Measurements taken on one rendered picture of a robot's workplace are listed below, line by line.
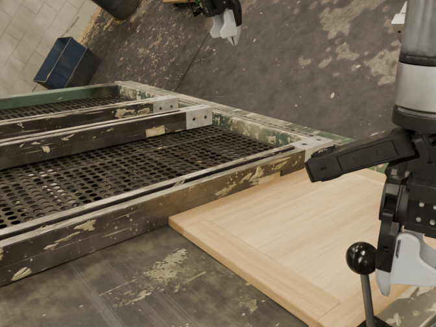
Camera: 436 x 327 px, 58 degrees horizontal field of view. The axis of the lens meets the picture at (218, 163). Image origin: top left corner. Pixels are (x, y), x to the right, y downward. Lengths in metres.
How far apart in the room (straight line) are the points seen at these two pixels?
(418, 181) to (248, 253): 0.38
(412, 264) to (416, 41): 0.22
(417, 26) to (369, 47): 2.24
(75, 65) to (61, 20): 1.18
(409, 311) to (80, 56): 4.63
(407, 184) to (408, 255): 0.08
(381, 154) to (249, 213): 0.48
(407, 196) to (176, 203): 0.53
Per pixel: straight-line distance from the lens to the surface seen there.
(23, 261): 0.74
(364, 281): 0.51
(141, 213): 0.80
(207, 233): 0.77
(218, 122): 1.54
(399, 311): 0.62
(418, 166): 0.42
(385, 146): 0.42
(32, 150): 1.28
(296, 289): 0.65
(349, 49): 2.68
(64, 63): 4.88
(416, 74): 0.38
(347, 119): 2.38
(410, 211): 0.43
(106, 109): 1.59
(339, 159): 0.43
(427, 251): 0.49
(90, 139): 1.33
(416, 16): 0.39
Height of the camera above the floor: 1.88
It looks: 43 degrees down
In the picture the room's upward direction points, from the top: 56 degrees counter-clockwise
